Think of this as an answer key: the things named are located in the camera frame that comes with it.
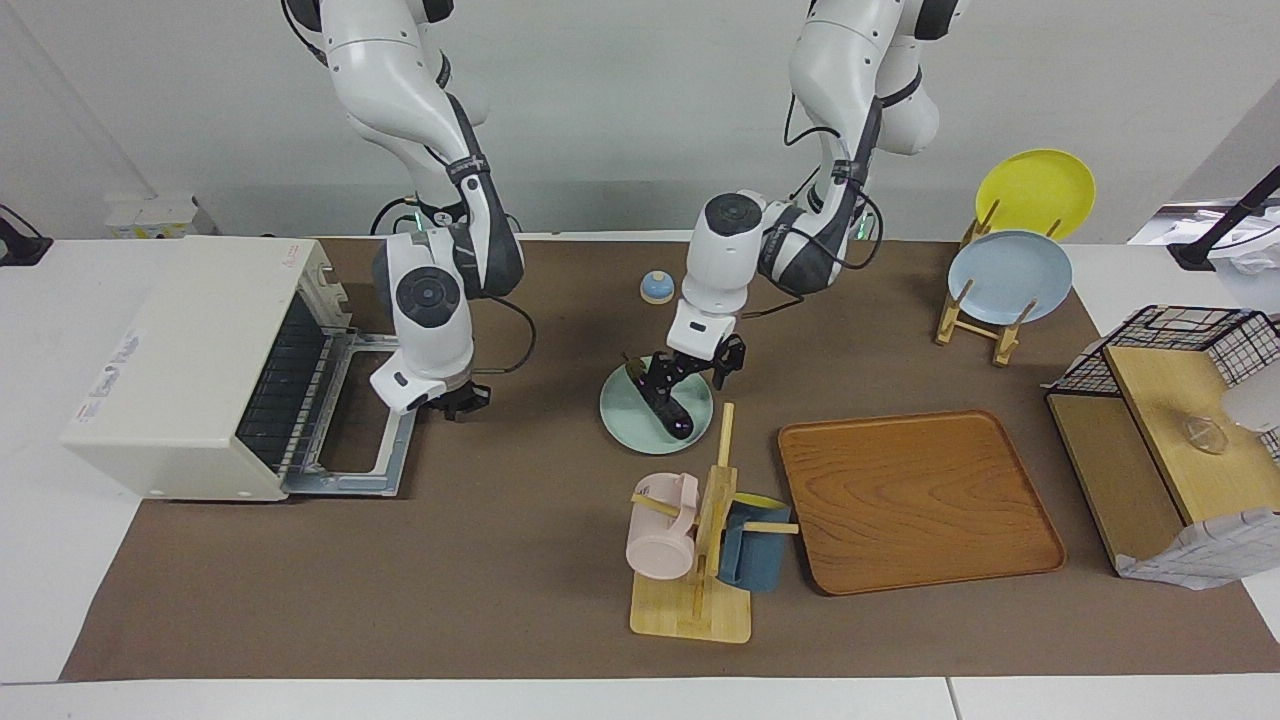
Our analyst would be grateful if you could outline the dark purple eggplant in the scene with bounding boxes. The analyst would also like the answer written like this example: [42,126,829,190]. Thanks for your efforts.
[625,352,694,441]

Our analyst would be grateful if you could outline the pale green plate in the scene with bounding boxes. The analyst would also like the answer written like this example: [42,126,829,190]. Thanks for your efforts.
[599,360,717,457]

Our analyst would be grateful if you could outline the toaster oven glass door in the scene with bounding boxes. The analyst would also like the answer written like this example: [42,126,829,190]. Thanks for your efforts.
[282,330,421,498]

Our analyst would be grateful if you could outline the white toaster oven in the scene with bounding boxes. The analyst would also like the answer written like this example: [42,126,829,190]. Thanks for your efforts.
[60,235,421,503]

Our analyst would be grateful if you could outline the brown table mat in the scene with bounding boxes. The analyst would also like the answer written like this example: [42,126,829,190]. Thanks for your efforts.
[60,238,1280,683]

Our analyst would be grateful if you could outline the pink mug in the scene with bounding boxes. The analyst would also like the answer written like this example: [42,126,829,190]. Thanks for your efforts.
[626,473,701,581]

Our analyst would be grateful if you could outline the dark blue mug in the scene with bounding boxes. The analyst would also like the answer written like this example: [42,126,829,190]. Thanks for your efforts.
[717,493,793,593]

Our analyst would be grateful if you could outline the wooden mug tree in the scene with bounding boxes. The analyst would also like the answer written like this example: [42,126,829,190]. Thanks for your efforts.
[630,402,801,644]

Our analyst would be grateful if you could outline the brown wooden tray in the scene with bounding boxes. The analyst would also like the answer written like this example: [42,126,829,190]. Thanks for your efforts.
[778,410,1067,597]

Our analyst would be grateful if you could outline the wooden dish rack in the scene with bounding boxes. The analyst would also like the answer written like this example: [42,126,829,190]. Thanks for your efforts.
[935,200,1063,368]

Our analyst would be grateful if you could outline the light blue plate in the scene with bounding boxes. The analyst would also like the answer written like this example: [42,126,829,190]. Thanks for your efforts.
[947,230,1074,326]

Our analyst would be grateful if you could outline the white cardboard boxes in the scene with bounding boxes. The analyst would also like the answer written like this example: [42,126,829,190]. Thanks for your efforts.
[105,195,219,241]

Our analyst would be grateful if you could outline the yellow plate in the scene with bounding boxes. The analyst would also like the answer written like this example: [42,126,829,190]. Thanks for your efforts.
[975,149,1097,241]

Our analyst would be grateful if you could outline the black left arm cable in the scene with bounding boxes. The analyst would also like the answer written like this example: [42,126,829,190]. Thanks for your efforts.
[740,290,806,323]

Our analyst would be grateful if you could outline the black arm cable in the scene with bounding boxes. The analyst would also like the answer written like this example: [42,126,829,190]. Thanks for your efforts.
[470,295,538,377]
[740,290,806,323]

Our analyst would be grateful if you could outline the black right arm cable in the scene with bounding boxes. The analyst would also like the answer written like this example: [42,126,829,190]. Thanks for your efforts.
[470,295,538,377]

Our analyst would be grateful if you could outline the black wire basket shelf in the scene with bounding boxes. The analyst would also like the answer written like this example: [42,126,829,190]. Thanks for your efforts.
[1045,340,1280,579]

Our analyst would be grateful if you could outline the black wire basket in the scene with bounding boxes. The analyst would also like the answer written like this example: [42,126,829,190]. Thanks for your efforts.
[1050,305,1280,463]

